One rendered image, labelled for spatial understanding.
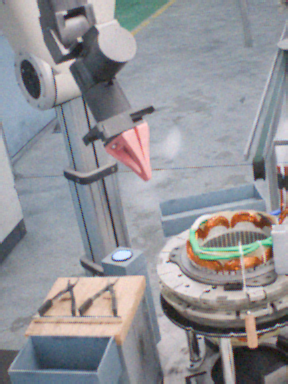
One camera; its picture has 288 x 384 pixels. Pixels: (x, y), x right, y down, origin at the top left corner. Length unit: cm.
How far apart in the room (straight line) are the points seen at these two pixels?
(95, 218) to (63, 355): 49
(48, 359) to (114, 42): 64
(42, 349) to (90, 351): 10
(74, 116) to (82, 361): 59
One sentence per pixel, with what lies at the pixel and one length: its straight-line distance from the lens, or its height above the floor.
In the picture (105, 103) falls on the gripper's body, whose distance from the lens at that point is 98.
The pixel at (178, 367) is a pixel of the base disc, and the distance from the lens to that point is 153.
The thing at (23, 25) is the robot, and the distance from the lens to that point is 147.
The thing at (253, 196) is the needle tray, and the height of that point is 103.
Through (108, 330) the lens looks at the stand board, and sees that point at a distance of 123.
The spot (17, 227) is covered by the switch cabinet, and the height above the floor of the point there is 8.
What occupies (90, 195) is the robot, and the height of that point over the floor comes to 112.
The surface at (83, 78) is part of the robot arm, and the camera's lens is 99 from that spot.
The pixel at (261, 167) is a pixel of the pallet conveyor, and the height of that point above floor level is 73.
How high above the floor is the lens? 176
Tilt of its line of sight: 23 degrees down
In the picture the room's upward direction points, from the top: 11 degrees counter-clockwise
